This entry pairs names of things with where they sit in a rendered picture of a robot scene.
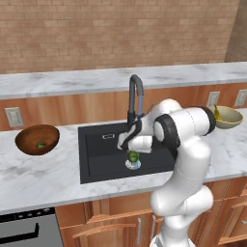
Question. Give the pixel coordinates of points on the dark grey sink faucet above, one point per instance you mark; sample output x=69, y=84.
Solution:
x=132, y=93

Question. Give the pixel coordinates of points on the green avocado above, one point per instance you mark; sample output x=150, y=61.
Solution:
x=132, y=156
x=41, y=145

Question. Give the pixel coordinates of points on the grey wall outlet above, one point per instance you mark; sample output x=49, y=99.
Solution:
x=241, y=97
x=13, y=117
x=213, y=99

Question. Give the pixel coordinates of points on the grey dishwasher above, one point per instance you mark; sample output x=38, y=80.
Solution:
x=29, y=233

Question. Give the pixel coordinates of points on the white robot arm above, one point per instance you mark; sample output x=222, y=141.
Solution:
x=188, y=154

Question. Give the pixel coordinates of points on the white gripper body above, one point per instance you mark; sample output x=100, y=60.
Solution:
x=141, y=144

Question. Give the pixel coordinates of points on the yellow banana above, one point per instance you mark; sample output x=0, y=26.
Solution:
x=219, y=114

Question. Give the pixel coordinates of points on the brown wooden bowl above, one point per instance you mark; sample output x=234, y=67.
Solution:
x=33, y=136

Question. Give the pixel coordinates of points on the black sink basin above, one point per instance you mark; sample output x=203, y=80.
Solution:
x=99, y=157

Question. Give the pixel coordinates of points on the blue water stream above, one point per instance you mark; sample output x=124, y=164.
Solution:
x=140, y=104

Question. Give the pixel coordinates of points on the silver sink drain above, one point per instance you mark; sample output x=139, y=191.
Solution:
x=131, y=165

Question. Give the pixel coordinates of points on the wooden cupboard door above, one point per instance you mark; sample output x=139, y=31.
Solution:
x=158, y=230
x=106, y=228

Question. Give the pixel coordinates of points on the wooden drawer cabinet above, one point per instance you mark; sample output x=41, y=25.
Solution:
x=230, y=212

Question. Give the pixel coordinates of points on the beige bowl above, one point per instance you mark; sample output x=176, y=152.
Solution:
x=232, y=117

